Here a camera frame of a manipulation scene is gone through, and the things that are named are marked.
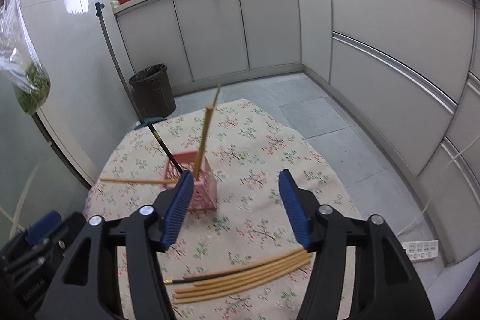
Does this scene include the bamboo chopstick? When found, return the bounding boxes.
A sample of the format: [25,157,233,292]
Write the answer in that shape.
[212,84,221,109]
[173,249,312,303]
[100,178,177,185]
[174,250,312,300]
[193,104,214,180]
[173,254,312,305]
[193,249,307,286]

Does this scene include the black chopstick with gold band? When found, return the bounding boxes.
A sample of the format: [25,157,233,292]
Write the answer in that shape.
[163,260,270,285]
[146,123,183,174]

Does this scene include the pink perforated utensil holder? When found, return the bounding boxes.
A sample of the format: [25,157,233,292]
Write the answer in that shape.
[162,150,218,212]

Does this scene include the floral tablecloth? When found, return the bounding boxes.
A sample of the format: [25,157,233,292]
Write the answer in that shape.
[84,99,361,319]

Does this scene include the white power strip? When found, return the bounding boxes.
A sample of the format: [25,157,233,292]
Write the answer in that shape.
[402,240,439,262]

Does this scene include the dark woven waste bin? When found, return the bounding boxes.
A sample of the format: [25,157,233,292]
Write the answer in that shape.
[128,63,176,118]

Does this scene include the bag of green vegetables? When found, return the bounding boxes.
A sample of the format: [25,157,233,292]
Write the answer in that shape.
[1,0,51,115]

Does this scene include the white power cable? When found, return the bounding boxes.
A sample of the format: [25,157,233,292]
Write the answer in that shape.
[395,139,480,237]

